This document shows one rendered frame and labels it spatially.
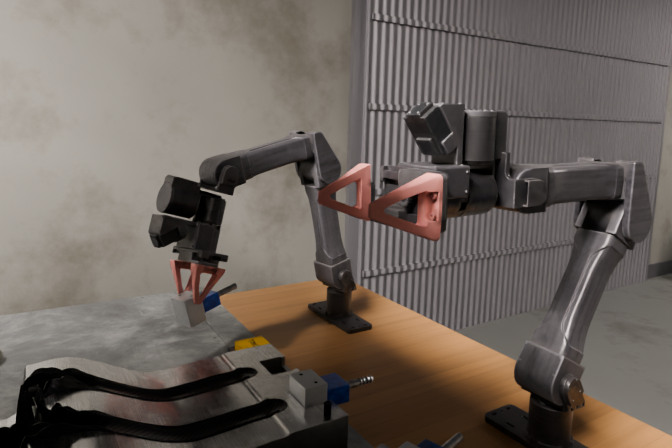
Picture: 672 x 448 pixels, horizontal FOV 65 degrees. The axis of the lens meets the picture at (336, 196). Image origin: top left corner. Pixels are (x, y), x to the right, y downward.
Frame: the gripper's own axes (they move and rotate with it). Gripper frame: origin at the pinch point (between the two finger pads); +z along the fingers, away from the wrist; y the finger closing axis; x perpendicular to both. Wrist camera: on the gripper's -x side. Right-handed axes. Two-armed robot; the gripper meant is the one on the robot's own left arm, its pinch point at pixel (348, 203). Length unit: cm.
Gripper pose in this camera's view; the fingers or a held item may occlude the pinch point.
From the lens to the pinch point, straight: 55.1
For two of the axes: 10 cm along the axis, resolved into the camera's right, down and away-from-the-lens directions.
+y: 5.3, 1.3, -8.4
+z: -8.5, 0.7, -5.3
